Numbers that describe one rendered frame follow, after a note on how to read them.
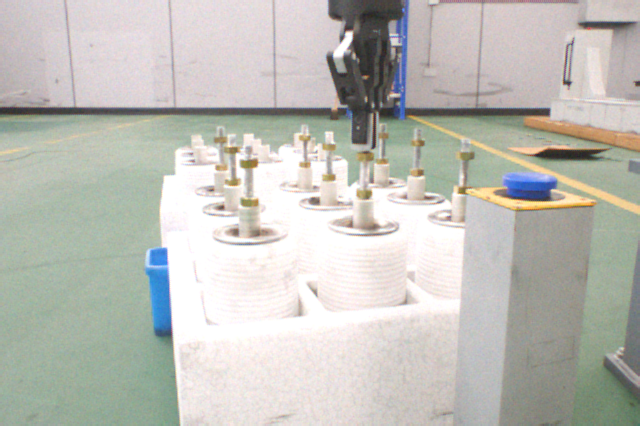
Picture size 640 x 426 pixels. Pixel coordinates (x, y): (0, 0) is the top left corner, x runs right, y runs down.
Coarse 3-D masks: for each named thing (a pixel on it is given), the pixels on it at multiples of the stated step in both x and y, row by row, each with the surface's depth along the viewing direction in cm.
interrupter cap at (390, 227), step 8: (344, 216) 63; (352, 216) 64; (376, 216) 63; (328, 224) 60; (336, 224) 60; (344, 224) 61; (352, 224) 62; (376, 224) 62; (384, 224) 61; (392, 224) 61; (336, 232) 58; (344, 232) 58; (352, 232) 57; (360, 232) 57; (368, 232) 57; (376, 232) 57; (384, 232) 57; (392, 232) 58
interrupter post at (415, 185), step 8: (408, 176) 74; (424, 176) 74; (408, 184) 74; (416, 184) 73; (424, 184) 74; (408, 192) 74; (416, 192) 74; (424, 192) 74; (408, 200) 74; (416, 200) 74
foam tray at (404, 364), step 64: (192, 256) 74; (192, 320) 54; (320, 320) 54; (384, 320) 55; (448, 320) 57; (192, 384) 51; (256, 384) 53; (320, 384) 55; (384, 384) 57; (448, 384) 59
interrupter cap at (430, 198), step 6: (396, 192) 77; (402, 192) 78; (426, 192) 77; (390, 198) 73; (396, 198) 74; (402, 198) 75; (426, 198) 75; (432, 198) 74; (438, 198) 74; (444, 198) 74; (408, 204) 71; (414, 204) 71; (420, 204) 71; (426, 204) 71; (432, 204) 71
